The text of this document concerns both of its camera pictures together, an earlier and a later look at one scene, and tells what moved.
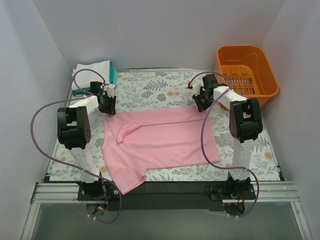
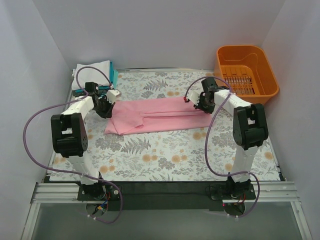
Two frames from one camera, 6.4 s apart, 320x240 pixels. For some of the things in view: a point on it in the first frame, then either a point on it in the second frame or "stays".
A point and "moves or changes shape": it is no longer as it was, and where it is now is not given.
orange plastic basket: [246, 70] stays
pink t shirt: [135, 142] moves or changes shape
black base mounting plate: [168, 196] stays
